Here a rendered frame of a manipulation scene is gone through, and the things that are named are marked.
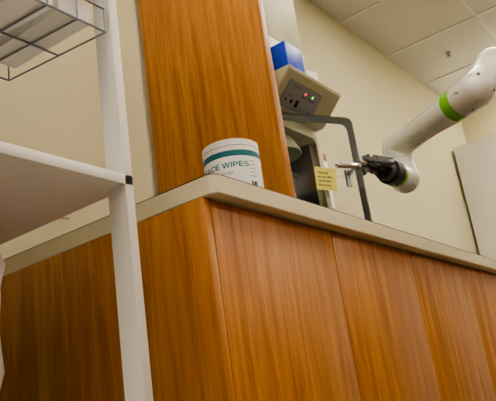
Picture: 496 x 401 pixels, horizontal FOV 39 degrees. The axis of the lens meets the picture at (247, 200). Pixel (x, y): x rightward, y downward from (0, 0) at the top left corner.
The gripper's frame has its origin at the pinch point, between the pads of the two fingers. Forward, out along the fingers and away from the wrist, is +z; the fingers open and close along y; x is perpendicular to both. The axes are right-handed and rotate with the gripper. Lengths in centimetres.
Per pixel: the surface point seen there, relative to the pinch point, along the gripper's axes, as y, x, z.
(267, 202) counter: 20, 38, 88
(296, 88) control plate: -2.9, -18.1, 28.9
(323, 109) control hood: -4.5, -17.1, 10.6
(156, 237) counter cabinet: 4, 43, 105
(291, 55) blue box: -0.2, -27.4, 33.0
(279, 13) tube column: -11, -56, 17
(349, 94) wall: -55, -88, -121
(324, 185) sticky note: -2.8, 13.5, 22.7
